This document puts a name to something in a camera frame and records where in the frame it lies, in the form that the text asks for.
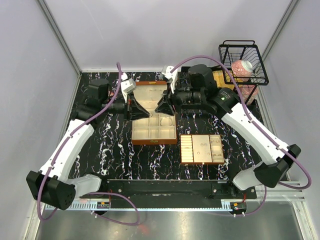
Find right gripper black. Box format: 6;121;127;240
155;80;205;116

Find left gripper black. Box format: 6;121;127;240
102;91;150;123

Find silver pearl bracelet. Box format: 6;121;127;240
160;116;174;127

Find brown jewelry box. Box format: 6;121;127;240
131;81;178;145

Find brown jewelry tray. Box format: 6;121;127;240
180;134;225;165

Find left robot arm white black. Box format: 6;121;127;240
26;75;150;210

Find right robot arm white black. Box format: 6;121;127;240
155;64;301;199

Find black flat drain tray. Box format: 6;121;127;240
180;65;257;116

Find yellow woven plate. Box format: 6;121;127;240
212;70;235;90

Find pink patterned cup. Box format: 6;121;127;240
239;85;259;106

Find pink patterned bowl in rack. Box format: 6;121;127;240
231;59;253;78

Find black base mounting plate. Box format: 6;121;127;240
81;179;257;209

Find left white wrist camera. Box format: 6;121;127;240
120;72;136;100

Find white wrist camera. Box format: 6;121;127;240
120;72;136;100
159;65;178;94

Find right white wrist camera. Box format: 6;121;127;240
159;65;178;94

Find black wire dish rack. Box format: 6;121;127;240
218;40;269;86

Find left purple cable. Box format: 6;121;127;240
36;61;141;225

